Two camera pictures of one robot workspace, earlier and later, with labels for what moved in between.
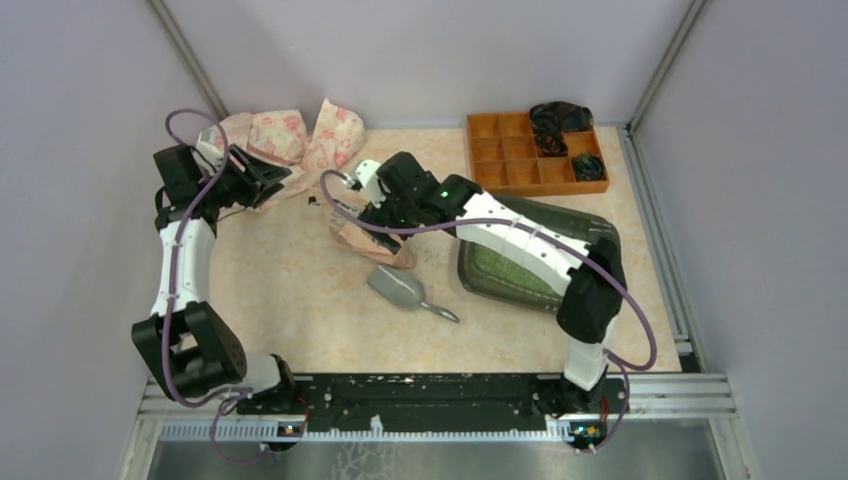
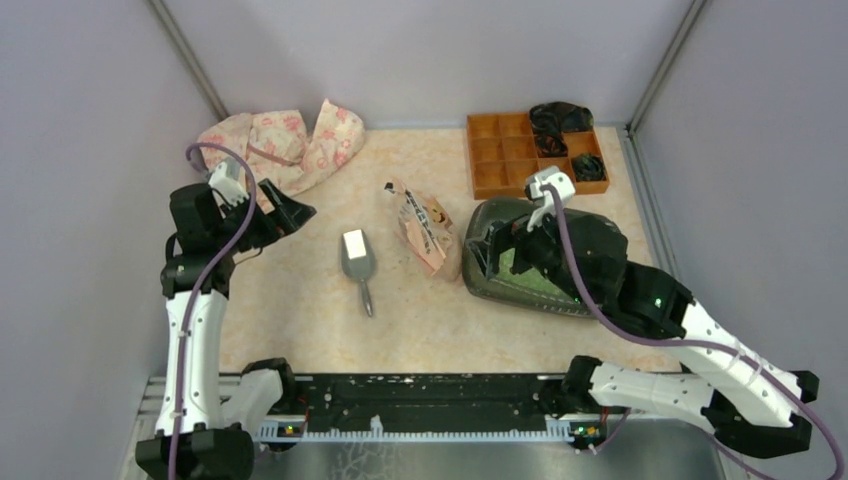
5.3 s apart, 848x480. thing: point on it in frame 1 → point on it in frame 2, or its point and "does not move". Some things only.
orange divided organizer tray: (505, 160) does not move
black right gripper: (381, 211) → (512, 232)
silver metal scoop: (402, 291) → (358, 257)
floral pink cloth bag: (310, 154) does not move
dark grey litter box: (498, 277) does not move
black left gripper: (259, 181) → (285, 217)
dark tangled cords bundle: (549, 120) does not move
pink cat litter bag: (354, 238) → (427, 231)
